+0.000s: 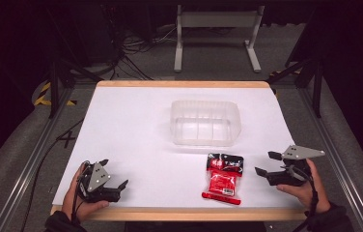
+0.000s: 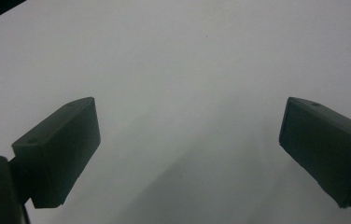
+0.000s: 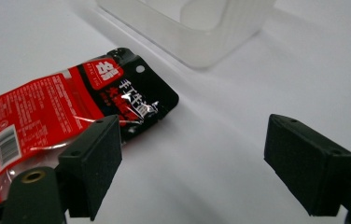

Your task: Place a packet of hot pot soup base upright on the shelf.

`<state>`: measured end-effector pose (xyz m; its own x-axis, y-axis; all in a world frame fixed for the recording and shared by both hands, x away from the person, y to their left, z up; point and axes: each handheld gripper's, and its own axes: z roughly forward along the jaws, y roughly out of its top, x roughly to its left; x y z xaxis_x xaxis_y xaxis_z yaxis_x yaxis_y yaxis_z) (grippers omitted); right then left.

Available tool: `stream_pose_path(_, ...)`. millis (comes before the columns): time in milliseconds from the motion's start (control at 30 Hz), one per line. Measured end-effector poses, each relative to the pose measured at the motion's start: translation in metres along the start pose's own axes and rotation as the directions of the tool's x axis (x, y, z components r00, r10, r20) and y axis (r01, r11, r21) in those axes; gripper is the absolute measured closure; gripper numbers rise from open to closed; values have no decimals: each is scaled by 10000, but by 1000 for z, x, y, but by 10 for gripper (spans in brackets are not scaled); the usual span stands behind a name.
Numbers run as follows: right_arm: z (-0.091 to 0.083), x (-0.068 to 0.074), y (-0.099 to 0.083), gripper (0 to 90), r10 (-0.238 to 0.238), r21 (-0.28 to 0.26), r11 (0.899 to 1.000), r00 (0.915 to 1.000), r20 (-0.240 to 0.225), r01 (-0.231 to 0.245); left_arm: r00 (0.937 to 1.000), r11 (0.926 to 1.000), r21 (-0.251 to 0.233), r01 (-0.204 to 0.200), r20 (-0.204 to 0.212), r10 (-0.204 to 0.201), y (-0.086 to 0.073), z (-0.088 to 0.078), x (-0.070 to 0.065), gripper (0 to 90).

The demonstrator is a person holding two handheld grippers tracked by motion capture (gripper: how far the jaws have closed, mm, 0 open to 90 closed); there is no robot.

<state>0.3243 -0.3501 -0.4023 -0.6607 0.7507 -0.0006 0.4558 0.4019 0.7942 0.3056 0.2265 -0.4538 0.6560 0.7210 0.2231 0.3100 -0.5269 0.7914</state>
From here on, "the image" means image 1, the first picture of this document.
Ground person's right hand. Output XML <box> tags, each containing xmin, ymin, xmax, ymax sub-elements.
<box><xmin>275</xmin><ymin>159</ymin><xmax>332</xmax><ymax>215</ymax></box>

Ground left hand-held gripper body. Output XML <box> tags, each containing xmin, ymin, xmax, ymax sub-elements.
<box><xmin>77</xmin><ymin>161</ymin><xmax>122</xmax><ymax>204</ymax></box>

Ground black metal stand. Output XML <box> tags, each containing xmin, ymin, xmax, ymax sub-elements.
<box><xmin>47</xmin><ymin>56</ymin><xmax>104</xmax><ymax>120</ymax></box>
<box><xmin>265</xmin><ymin>56</ymin><xmax>324</xmax><ymax>119</ymax></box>

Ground clear plastic container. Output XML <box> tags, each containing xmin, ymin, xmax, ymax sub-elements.
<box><xmin>169</xmin><ymin>99</ymin><xmax>242</xmax><ymax>148</ymax></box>

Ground white metal table frame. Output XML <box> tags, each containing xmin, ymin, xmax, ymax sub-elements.
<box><xmin>173</xmin><ymin>4</ymin><xmax>266</xmax><ymax>73</ymax></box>

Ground bundle of floor cables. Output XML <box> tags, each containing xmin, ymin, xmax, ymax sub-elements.
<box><xmin>103</xmin><ymin>18</ymin><xmax>183</xmax><ymax>81</ymax></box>

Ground person's left hand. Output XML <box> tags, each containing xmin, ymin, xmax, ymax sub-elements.
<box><xmin>61</xmin><ymin>161</ymin><xmax>111</xmax><ymax>223</ymax></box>

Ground aluminium floor rail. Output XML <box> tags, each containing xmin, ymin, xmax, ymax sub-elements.
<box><xmin>0</xmin><ymin>84</ymin><xmax>76</xmax><ymax>232</ymax></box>
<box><xmin>298</xmin><ymin>86</ymin><xmax>363</xmax><ymax>232</ymax></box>

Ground white table sheet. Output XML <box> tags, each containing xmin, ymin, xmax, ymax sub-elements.
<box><xmin>52</xmin><ymin>86</ymin><xmax>303</xmax><ymax>209</ymax></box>

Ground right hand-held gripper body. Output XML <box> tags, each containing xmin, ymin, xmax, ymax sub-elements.
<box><xmin>265</xmin><ymin>144</ymin><xmax>326</xmax><ymax>188</ymax></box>

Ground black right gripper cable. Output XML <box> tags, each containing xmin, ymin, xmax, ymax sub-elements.
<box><xmin>293</xmin><ymin>165</ymin><xmax>320</xmax><ymax>232</ymax></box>

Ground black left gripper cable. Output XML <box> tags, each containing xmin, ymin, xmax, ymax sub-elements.
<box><xmin>70</xmin><ymin>162</ymin><xmax>91</xmax><ymax>224</ymax></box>

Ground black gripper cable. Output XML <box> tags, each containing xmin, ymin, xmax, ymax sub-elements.
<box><xmin>293</xmin><ymin>165</ymin><xmax>320</xmax><ymax>232</ymax></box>
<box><xmin>70</xmin><ymin>162</ymin><xmax>91</xmax><ymax>224</ymax></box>

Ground red and black snack packet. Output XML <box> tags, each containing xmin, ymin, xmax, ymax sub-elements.
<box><xmin>201</xmin><ymin>152</ymin><xmax>245</xmax><ymax>206</ymax></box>

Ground black tape cross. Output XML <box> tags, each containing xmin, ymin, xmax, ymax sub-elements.
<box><xmin>56</xmin><ymin>130</ymin><xmax>76</xmax><ymax>150</ymax></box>

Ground yellow black hazard tape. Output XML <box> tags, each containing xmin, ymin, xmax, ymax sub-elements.
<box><xmin>33</xmin><ymin>81</ymin><xmax>78</xmax><ymax>107</ymax></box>

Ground black floor cable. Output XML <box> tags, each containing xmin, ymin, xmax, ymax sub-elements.
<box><xmin>19</xmin><ymin>118</ymin><xmax>85</xmax><ymax>232</ymax></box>

